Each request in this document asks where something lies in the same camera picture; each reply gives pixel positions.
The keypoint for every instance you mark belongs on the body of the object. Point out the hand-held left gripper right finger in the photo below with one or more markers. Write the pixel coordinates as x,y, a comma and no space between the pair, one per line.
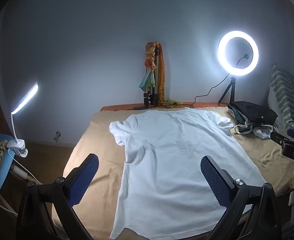
214,180

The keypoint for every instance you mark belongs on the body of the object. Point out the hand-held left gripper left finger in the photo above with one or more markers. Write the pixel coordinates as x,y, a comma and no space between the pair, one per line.
84,177

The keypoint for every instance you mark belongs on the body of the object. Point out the white t-shirt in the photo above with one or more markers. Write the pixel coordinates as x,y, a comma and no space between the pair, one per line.
177,155

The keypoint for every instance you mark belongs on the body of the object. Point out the small white garment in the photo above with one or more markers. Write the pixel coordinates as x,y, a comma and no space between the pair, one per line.
261,132

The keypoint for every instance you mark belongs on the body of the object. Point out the black bag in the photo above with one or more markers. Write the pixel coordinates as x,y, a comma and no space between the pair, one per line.
254,113

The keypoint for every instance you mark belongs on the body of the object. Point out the teal patterned garment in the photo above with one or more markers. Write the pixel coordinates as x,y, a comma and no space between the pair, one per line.
241,127

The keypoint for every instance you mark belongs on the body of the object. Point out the green striped pillow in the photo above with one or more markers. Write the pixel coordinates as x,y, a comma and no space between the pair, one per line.
281,92

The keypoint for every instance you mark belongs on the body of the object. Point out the beige blanket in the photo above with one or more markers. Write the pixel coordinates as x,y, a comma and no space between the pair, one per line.
99,130

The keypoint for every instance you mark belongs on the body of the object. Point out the white clip-on lamp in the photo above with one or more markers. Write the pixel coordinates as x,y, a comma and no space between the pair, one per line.
17,146

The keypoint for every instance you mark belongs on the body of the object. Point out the blue chair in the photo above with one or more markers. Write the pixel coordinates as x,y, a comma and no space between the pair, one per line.
6,165

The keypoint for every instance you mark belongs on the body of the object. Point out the black phone holder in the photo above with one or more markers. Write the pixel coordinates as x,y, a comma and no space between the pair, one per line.
246,57

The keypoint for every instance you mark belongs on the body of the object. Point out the small black box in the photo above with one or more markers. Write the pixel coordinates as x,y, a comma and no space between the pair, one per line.
139,108

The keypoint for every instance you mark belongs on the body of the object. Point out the folded silver tripod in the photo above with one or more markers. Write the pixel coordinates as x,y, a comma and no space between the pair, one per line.
152,92

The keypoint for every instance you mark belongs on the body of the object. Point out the colourful patterned cloth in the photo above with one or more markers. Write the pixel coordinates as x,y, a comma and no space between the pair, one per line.
148,80

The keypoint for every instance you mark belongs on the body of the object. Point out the orange scarf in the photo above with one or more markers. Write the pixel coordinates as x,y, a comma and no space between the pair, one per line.
162,75

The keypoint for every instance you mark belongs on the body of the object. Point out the metal wall bolt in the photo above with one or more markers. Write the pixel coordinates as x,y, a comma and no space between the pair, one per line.
57,135

